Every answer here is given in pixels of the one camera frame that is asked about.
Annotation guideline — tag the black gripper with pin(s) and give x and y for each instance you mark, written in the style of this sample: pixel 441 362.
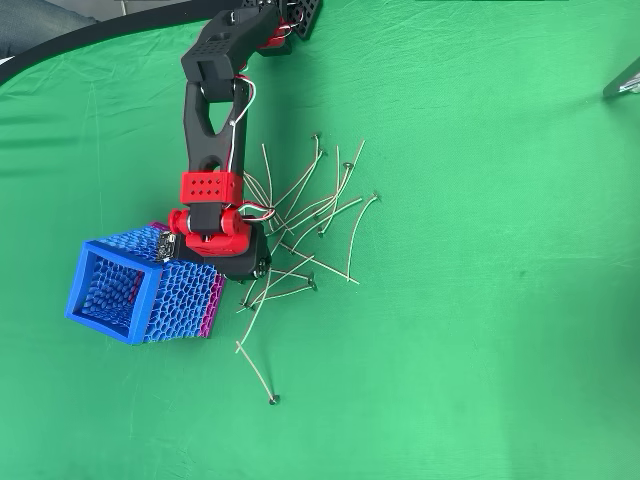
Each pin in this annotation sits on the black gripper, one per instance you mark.
pixel 251 261

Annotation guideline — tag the cream candle wick metal base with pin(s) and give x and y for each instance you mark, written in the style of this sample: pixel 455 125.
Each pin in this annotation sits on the cream candle wick metal base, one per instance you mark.
pixel 317 142
pixel 272 399
pixel 340 274
pixel 260 197
pixel 358 154
pixel 312 286
pixel 243 302
pixel 350 202
pixel 346 165
pixel 375 196
pixel 338 170
pixel 270 185
pixel 323 153
pixel 295 269
pixel 309 276
pixel 254 315
pixel 252 184

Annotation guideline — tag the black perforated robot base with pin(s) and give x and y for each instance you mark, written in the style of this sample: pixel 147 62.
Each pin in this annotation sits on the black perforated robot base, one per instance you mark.
pixel 307 20

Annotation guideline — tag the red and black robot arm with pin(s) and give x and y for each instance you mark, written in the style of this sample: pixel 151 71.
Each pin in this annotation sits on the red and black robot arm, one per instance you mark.
pixel 215 50

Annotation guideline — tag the blue magenta lattice basket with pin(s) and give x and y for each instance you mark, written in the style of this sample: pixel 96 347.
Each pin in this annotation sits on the blue magenta lattice basket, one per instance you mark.
pixel 146 300

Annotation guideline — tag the green cloth with black rim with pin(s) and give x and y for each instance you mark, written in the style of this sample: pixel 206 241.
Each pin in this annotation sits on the green cloth with black rim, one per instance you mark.
pixel 450 300

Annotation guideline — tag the dark grey fabric seat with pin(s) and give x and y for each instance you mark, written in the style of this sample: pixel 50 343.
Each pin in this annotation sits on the dark grey fabric seat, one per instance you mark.
pixel 40 20

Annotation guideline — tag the silver metal stand pole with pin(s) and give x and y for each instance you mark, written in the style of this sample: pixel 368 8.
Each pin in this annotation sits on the silver metal stand pole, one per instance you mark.
pixel 627 80

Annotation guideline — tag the clear plastic clamp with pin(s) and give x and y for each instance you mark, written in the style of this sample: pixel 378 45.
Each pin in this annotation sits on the clear plastic clamp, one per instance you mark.
pixel 631 87

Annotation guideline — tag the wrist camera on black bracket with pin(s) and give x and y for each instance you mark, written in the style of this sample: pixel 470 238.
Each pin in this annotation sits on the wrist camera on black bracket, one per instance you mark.
pixel 166 247

